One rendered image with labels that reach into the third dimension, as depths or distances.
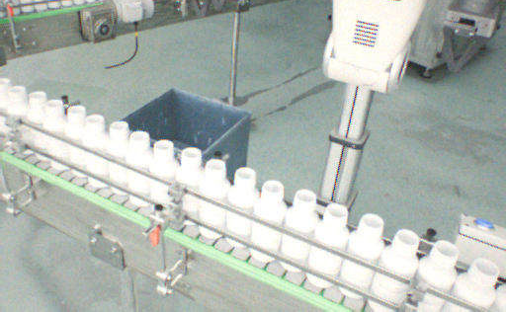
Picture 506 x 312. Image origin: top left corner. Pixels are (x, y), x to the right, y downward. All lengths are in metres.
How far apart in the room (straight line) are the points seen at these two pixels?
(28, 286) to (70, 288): 0.18
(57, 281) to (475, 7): 1.97
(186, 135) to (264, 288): 0.88
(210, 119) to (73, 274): 1.06
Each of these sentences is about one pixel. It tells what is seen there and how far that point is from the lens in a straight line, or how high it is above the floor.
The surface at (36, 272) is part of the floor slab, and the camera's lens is 2.32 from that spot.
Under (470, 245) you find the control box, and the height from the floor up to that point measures 1.09.
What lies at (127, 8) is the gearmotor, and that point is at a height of 1.01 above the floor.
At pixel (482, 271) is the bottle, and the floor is 1.14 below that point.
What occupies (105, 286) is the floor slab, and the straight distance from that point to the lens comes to 2.18.
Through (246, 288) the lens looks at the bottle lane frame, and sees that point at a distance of 0.93.
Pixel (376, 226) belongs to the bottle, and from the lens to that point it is 0.80.
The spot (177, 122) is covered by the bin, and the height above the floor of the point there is 0.81.
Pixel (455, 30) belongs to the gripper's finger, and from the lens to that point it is 0.75.
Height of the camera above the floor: 1.66
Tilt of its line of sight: 33 degrees down
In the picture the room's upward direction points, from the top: 5 degrees clockwise
